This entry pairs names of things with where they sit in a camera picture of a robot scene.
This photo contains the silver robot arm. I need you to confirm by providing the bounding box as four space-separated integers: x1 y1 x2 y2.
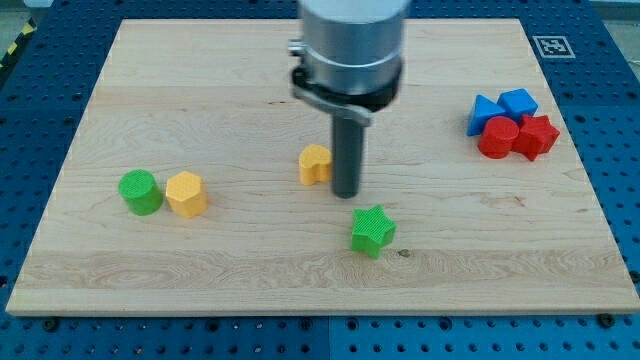
288 0 410 127

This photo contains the green star block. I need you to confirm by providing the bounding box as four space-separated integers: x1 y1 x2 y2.
351 205 396 259

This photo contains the red cylinder block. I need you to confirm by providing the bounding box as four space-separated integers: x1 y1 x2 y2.
478 116 519 159

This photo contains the yellow hexagon block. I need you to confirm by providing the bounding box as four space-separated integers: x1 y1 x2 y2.
166 171 208 218

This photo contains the blue triangle block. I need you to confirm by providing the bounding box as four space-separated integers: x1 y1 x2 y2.
466 94 506 136

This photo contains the wooden board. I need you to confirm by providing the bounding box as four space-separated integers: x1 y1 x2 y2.
6 19 639 317

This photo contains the yellow heart block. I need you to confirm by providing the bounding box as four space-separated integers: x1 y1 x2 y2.
298 144 332 186

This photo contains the red star block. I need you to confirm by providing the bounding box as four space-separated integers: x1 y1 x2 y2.
511 114 560 161

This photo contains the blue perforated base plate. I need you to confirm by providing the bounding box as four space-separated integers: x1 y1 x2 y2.
1 0 639 359

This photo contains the blue cube block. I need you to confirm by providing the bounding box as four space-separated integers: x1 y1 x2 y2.
497 88 538 123

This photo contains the green cylinder block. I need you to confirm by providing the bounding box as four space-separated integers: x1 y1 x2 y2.
118 169 163 216

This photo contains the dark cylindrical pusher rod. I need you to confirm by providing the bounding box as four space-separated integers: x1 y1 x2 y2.
332 116 365 199

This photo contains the white fiducial marker tag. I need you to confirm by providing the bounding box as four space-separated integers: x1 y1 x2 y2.
533 35 575 59

